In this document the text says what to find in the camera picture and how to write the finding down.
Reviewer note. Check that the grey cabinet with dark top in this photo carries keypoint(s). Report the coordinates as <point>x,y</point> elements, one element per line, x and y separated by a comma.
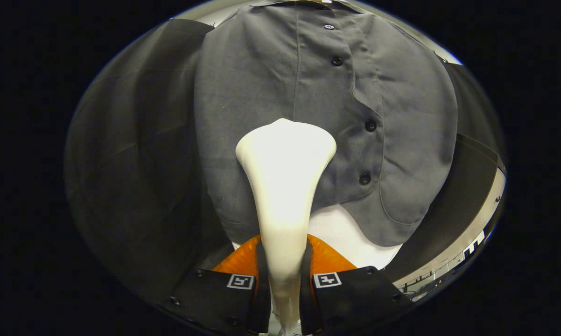
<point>448,210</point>

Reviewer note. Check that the grey button shirt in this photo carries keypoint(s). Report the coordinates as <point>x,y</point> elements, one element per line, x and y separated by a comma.
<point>402,116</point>

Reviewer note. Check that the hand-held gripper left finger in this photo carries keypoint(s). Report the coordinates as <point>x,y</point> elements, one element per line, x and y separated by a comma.
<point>263,303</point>

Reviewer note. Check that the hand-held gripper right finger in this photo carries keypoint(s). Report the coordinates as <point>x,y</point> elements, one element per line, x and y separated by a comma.
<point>307,303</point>

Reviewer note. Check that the white mannequin torso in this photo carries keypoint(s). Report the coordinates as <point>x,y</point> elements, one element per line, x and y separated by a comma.
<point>346,233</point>

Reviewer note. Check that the white garment steamer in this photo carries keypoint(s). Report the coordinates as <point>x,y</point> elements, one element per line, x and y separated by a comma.
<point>285,163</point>

